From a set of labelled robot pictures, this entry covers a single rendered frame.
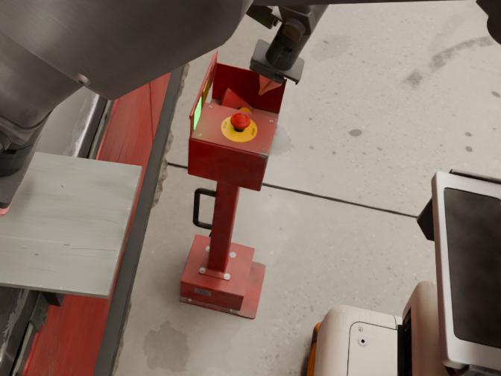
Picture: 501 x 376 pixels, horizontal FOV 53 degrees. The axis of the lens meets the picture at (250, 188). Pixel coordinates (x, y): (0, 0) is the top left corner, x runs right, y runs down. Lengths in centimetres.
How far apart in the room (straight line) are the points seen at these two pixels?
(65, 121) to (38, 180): 25
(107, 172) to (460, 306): 44
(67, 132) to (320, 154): 135
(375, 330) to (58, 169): 98
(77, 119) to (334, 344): 85
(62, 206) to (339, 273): 128
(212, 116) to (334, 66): 151
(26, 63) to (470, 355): 48
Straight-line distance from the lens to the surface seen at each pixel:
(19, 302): 73
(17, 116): 36
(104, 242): 60
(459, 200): 68
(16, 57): 25
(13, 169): 56
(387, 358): 140
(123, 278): 164
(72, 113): 91
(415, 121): 236
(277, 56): 97
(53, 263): 60
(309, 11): 84
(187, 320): 163
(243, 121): 99
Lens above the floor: 152
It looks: 53 degrees down
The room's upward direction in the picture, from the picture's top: 11 degrees clockwise
